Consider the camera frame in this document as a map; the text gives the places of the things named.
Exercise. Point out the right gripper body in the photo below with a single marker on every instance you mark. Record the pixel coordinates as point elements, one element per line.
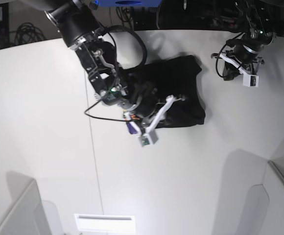
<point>143,107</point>

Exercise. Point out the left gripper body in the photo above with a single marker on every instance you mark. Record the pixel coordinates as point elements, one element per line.
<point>239,61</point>

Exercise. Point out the black T-shirt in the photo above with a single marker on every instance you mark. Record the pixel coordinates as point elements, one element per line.
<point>176,76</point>

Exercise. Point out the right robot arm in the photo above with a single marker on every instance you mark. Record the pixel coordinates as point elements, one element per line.
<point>83,34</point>

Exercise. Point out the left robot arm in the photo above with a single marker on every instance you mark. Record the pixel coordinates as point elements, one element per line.
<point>252,26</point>

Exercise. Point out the blue box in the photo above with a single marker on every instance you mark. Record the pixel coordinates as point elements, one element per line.
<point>130,3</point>

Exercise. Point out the grey monitor edge left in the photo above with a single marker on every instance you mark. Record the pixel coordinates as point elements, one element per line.
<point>26,215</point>

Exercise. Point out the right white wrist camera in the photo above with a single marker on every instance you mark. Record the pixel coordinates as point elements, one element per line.
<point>148,139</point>

